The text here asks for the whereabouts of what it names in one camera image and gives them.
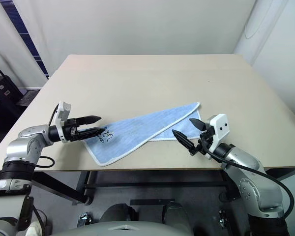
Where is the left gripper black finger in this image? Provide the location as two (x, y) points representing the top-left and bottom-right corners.
(77, 127), (107, 141)
(76, 115), (102, 125)

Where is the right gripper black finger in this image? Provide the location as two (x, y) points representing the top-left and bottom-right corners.
(171, 129), (197, 152)
(188, 118), (207, 133)

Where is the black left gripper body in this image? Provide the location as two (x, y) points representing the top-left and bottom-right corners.
(61, 118), (81, 143)

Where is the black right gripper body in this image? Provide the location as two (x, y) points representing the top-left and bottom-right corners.
(188, 125), (216, 157)

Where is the light blue terry towel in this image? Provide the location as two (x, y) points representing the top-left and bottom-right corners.
(83, 102), (202, 167)

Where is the dark grey foam block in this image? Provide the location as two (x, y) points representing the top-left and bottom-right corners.
(16, 89), (40, 107)

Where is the black flat bar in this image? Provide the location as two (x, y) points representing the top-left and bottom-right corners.
(130, 198), (176, 206)

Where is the dark grey rounded shape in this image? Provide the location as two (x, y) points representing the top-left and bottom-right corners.
(162, 201), (190, 223)
(99, 203), (138, 222)

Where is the black equipment case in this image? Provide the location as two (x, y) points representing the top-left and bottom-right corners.
(0, 75), (28, 125)

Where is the grey robot torso shell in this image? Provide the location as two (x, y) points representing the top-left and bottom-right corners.
(48, 216), (195, 236)

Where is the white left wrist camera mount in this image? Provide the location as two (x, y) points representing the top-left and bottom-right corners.
(52, 101), (72, 144)

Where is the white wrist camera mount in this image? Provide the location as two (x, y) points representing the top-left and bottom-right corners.
(52, 101), (72, 144)
(205, 114), (230, 158)

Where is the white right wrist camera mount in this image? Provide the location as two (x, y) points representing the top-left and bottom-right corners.
(205, 114), (230, 158)

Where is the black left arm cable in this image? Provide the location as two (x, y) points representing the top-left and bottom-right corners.
(33, 103), (60, 169)

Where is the black metal table frame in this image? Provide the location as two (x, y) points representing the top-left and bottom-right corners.
(33, 167), (295, 206)

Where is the dark blue wall strip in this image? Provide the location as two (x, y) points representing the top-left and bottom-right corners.
(3, 0), (50, 79)

